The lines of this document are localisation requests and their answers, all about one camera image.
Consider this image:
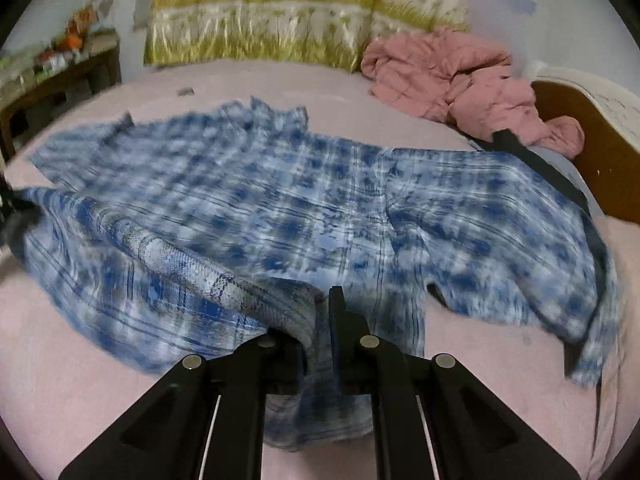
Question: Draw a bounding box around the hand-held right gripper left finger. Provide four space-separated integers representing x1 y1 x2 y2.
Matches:
58 334 307 480

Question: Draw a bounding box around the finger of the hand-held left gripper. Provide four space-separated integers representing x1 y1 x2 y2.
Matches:
0 186 44 261

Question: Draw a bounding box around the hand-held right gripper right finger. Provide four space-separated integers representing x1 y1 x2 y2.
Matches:
328 286 582 480

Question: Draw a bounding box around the blue plaid shirt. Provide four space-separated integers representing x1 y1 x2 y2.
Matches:
10 96 621 453

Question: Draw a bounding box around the wooden side table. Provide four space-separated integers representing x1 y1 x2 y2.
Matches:
0 40 124 163

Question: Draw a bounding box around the pink bed sheet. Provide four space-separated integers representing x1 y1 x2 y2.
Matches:
0 57 632 480

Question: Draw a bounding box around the colourful clutter pile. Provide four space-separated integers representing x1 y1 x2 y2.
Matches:
0 4 121 91

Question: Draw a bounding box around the pink crumpled garment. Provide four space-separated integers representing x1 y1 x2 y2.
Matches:
360 28 586 159

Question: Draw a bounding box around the light blue cloth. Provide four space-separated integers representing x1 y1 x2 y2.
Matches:
469 137 597 223

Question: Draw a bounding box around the yellow floral pillow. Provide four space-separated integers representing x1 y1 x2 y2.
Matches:
143 0 474 74

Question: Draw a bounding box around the wooden headboard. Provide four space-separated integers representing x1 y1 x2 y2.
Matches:
530 80 640 233

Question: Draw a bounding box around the white padded cushion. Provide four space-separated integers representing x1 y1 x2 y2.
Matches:
520 60 640 163

